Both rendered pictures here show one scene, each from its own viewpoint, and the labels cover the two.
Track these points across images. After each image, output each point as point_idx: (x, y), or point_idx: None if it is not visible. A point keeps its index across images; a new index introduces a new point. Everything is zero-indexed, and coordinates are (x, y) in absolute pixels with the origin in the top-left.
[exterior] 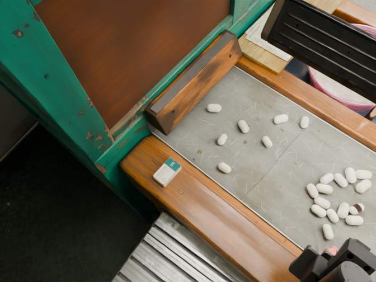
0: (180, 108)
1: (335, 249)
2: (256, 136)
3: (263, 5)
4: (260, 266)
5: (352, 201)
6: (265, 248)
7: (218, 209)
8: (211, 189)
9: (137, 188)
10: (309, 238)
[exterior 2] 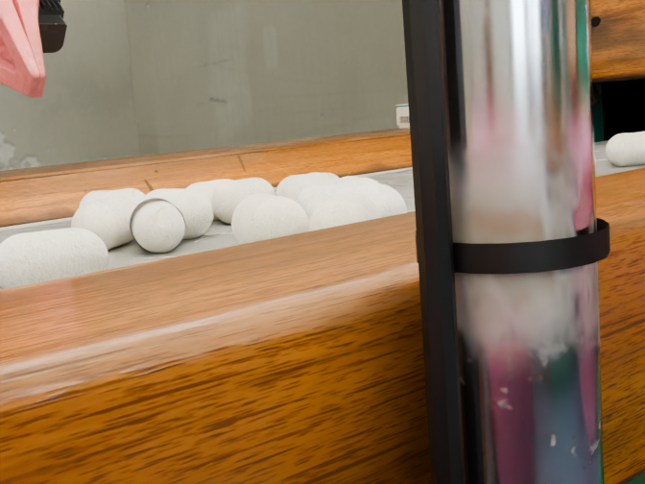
0: (615, 32)
1: (25, 25)
2: (601, 173)
3: None
4: (107, 160)
5: (205, 248)
6: (151, 158)
7: (307, 141)
8: (373, 138)
9: None
10: None
